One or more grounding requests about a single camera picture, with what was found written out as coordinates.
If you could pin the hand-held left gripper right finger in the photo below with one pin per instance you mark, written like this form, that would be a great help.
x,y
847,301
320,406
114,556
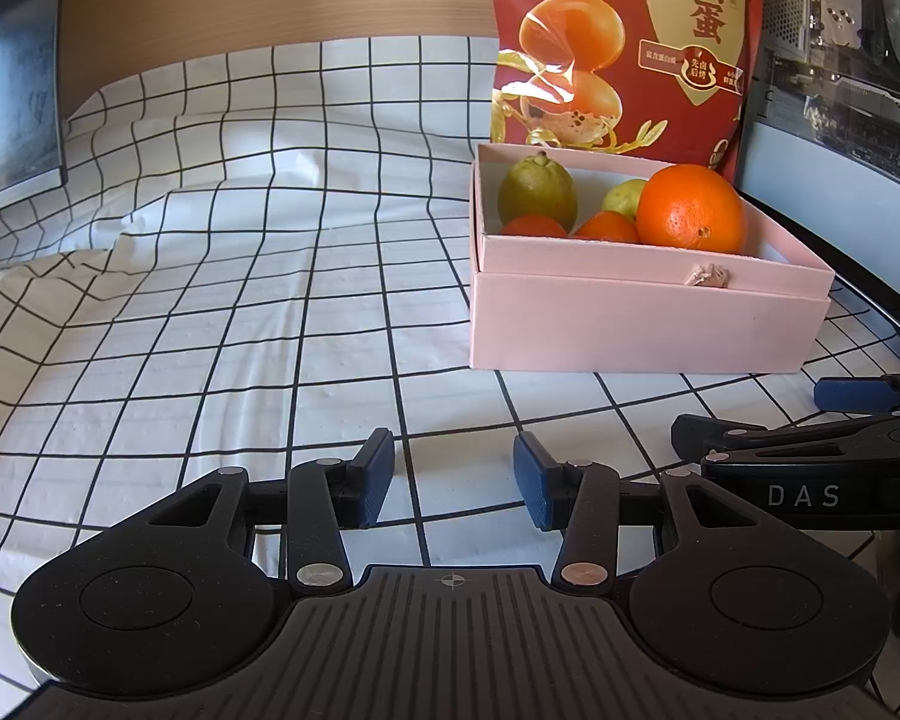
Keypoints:
x,y
536,480

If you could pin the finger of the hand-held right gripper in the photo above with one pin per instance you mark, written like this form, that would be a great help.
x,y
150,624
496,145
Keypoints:
x,y
720,435
855,394

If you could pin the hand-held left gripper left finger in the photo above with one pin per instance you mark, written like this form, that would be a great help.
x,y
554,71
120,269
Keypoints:
x,y
379,476

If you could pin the pink box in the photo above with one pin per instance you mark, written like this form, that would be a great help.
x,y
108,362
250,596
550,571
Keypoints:
x,y
630,330

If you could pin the large orange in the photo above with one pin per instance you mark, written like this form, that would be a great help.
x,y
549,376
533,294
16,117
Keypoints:
x,y
690,210

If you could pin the mandarin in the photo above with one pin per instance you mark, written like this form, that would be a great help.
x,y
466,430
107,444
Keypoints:
x,y
532,227
607,229

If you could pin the grey panel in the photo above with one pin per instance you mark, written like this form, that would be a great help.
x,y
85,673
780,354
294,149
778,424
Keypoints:
x,y
795,165

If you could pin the white checked cloth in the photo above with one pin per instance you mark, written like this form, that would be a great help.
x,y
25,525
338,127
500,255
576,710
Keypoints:
x,y
195,315

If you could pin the computer case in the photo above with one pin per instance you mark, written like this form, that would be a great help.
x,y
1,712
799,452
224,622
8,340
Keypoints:
x,y
870,0

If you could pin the red snack bag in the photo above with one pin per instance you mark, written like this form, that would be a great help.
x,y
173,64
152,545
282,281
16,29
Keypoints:
x,y
607,37

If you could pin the dark monitor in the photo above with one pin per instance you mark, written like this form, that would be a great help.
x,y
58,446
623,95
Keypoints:
x,y
22,52

